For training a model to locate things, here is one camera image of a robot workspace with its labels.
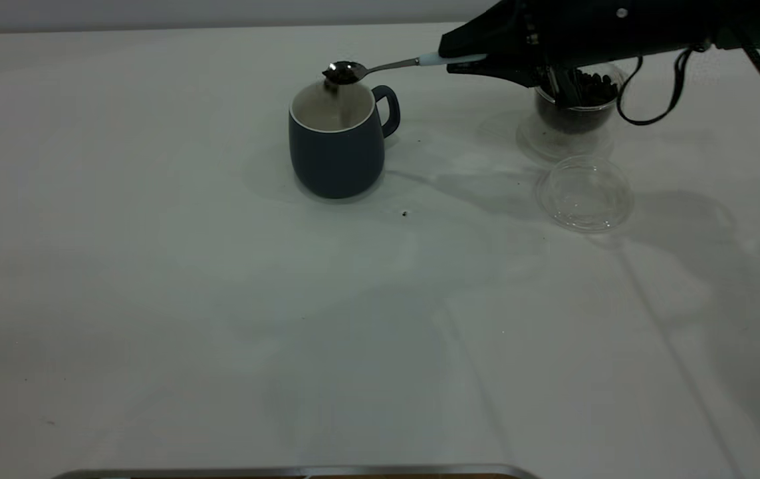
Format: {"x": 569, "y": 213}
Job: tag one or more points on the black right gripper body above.
{"x": 619, "y": 30}

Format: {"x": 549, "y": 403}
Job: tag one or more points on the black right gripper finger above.
{"x": 493, "y": 33}
{"x": 512, "y": 72}

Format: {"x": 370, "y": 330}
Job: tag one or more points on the dark grey ceramic mug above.
{"x": 336, "y": 163}

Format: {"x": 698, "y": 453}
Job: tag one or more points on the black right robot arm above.
{"x": 759, "y": 20}

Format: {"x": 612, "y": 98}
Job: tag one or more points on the roasted coffee beans heap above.
{"x": 596, "y": 86}

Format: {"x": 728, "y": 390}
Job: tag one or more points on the clear round glass lid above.
{"x": 586, "y": 199}

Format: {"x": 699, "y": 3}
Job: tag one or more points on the clear double-wall glass jar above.
{"x": 566, "y": 143}

